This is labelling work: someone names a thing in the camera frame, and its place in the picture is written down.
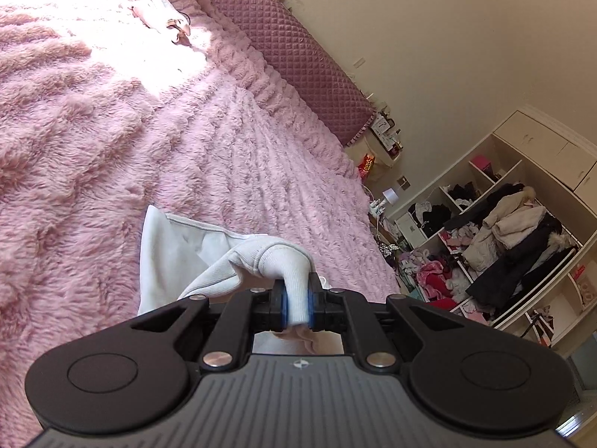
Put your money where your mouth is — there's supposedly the white printed sweatshirt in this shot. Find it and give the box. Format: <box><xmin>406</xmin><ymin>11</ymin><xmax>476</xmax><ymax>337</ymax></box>
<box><xmin>137</xmin><ymin>203</ymin><xmax>333</xmax><ymax>354</ymax></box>

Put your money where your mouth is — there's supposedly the red snack bag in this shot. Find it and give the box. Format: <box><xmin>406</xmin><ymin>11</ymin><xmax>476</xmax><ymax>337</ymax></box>
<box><xmin>357</xmin><ymin>152</ymin><xmax>377</xmax><ymax>179</ymax></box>

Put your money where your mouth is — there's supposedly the pink fluffy blanket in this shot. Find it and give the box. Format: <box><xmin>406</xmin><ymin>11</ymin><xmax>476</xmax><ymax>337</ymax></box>
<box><xmin>0</xmin><ymin>0</ymin><xmax>403</xmax><ymax>435</ymax></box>

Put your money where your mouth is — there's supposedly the purple quilted headboard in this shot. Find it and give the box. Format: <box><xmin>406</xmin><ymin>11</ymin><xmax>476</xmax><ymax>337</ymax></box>
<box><xmin>232</xmin><ymin>0</ymin><xmax>378</xmax><ymax>148</ymax></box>

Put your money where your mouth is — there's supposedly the beige coat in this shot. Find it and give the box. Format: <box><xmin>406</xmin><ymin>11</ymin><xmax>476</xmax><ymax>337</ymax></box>
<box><xmin>461</xmin><ymin>185</ymin><xmax>547</xmax><ymax>272</ymax></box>

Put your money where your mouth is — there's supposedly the black coat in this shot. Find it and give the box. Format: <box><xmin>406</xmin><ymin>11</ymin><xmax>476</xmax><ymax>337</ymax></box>
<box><xmin>465</xmin><ymin>216</ymin><xmax>578</xmax><ymax>312</ymax></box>

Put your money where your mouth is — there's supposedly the bedside shelf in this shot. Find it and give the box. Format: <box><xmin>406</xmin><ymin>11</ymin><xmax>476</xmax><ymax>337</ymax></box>
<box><xmin>364</xmin><ymin>113</ymin><xmax>404</xmax><ymax>169</ymax></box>

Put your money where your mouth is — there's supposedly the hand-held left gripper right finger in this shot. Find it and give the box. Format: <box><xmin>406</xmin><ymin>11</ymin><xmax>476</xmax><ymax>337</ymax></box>
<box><xmin>307</xmin><ymin>273</ymin><xmax>472</xmax><ymax>370</ymax></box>

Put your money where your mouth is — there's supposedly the open wardrobe with clothes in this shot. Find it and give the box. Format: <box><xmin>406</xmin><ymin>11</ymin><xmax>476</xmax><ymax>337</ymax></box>
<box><xmin>386</xmin><ymin>104</ymin><xmax>597</xmax><ymax>352</ymax></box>

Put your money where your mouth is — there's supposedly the pile of red pink clothes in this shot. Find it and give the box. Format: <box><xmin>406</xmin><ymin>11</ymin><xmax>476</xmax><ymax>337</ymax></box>
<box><xmin>402</xmin><ymin>249</ymin><xmax>462</xmax><ymax>311</ymax></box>

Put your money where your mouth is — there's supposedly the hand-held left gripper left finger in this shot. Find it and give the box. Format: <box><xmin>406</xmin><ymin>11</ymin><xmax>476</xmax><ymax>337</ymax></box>
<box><xmin>126</xmin><ymin>280</ymin><xmax>289</xmax><ymax>370</ymax></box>

